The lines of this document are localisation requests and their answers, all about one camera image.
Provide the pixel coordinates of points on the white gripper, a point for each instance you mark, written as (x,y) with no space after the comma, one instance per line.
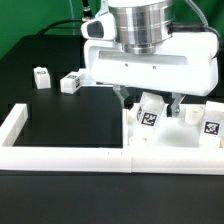
(182,64)

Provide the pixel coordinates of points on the white marker sheet with tags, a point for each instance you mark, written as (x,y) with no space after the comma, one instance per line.
(87,81)

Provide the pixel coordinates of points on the white U-shaped fence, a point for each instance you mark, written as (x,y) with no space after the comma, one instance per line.
(132,157)

